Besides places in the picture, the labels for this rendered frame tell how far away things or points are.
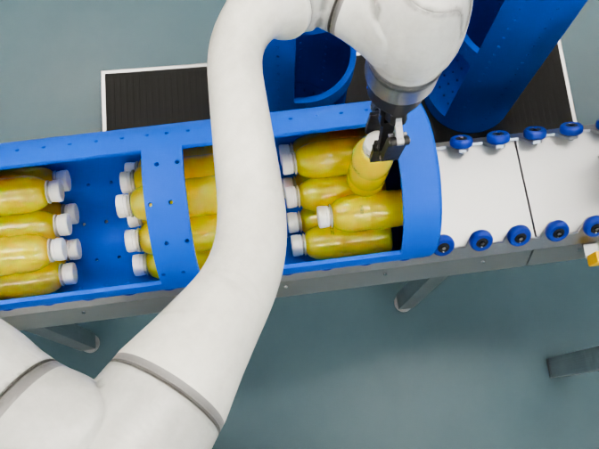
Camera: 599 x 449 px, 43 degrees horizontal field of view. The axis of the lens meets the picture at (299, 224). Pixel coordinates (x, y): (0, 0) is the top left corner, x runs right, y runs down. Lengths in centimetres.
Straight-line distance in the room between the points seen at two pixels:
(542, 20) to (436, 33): 109
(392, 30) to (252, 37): 14
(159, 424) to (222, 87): 32
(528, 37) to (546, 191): 47
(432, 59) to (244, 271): 32
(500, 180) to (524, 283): 98
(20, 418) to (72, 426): 3
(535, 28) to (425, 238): 77
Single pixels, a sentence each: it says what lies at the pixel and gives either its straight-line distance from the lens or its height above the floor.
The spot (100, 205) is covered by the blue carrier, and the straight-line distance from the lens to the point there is 149.
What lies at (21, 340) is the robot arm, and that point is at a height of 180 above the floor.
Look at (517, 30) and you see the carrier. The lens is 189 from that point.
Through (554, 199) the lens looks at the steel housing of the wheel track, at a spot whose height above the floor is 93.
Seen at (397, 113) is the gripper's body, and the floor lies 149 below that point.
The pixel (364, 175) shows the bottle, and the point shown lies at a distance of 120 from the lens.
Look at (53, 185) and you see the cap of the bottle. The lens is 137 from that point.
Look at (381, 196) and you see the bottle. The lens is 131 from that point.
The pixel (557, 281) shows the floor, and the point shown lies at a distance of 255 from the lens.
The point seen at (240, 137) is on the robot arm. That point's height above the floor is 173.
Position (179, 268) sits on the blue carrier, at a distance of 124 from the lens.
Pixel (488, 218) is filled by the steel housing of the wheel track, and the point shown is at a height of 93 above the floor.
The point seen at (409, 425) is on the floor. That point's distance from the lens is 239.
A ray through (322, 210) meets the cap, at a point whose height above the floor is 111.
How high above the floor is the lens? 236
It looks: 75 degrees down
